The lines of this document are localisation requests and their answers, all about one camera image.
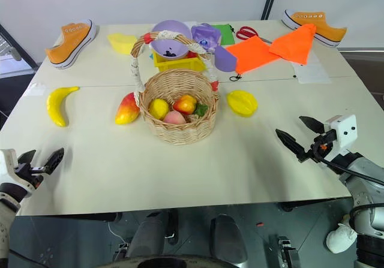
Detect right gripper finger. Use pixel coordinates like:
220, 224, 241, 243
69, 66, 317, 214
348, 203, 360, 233
275, 128, 308, 163
299, 116, 326, 135

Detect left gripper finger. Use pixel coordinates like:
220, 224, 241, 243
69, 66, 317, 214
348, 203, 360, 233
17, 150, 37, 170
44, 147, 65, 174

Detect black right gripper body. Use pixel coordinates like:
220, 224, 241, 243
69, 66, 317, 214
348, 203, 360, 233
305, 130, 337, 161

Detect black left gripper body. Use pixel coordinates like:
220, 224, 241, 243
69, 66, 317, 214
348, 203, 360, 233
14, 165, 49, 191

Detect green leaf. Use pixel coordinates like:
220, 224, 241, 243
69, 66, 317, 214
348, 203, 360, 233
193, 103, 209, 116

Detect wicker basket with handle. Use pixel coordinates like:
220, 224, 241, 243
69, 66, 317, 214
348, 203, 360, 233
130, 31, 220, 145

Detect white paper sheet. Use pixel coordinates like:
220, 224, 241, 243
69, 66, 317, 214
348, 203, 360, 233
289, 52, 332, 85

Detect yellow banana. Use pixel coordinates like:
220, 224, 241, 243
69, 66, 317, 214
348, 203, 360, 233
46, 86, 80, 128

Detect yellow starfruit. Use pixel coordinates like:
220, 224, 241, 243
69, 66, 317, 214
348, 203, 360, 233
226, 90, 259, 118

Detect crumpled orange cloth bag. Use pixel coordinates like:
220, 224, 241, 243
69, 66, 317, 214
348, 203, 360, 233
269, 23, 317, 65

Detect red yellow mango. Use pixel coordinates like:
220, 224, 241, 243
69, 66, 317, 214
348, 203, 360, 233
115, 92, 141, 126

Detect white crumpled rag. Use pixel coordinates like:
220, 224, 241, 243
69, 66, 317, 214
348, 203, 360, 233
326, 215, 358, 254

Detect black metal clamp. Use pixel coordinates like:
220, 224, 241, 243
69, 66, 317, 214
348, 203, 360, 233
277, 234, 301, 268

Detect orange canvas sneaker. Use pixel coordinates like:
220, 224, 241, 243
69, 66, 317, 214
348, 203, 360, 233
44, 19, 97, 70
281, 9, 348, 48

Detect red orange bell pepper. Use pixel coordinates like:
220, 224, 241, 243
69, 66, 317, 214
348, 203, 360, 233
172, 95, 198, 115

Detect yellow lemon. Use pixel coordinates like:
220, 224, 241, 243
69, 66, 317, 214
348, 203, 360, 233
148, 98, 170, 121

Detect pink peach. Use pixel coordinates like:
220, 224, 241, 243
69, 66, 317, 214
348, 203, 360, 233
163, 110, 189, 125

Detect green cloth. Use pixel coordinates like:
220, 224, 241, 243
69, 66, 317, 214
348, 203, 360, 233
209, 23, 235, 46

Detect black metal pole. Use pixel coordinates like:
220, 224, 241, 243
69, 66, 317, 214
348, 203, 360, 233
260, 0, 281, 20

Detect yellow ingot shaped toy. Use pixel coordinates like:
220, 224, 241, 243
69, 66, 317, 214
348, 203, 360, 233
107, 32, 139, 55

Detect yellow plastic bin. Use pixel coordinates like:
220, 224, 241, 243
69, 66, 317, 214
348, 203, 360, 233
153, 50, 207, 73

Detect dark round base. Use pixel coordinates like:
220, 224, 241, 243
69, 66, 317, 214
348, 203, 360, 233
110, 254, 250, 268

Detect purple plastic bowl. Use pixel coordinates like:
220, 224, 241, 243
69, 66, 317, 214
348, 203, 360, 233
151, 20, 193, 61

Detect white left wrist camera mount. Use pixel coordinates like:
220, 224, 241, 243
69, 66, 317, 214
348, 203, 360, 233
0, 149, 34, 198

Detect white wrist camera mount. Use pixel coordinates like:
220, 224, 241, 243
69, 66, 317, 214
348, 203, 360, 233
323, 114, 358, 161
0, 149, 34, 198

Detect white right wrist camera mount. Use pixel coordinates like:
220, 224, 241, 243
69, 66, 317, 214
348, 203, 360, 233
323, 114, 358, 161

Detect black table frame bar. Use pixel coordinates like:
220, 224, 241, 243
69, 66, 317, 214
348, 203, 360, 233
64, 212, 122, 222

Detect flat orange drawstring bag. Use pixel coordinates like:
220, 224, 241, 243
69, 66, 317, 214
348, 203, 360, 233
225, 35, 284, 82

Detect thin white cable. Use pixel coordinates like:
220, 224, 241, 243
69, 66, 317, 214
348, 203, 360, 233
107, 219, 128, 252

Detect dark metal frame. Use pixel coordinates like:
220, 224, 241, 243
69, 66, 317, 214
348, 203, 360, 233
0, 23, 40, 80

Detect red handled scissors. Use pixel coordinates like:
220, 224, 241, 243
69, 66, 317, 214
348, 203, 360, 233
236, 26, 272, 44

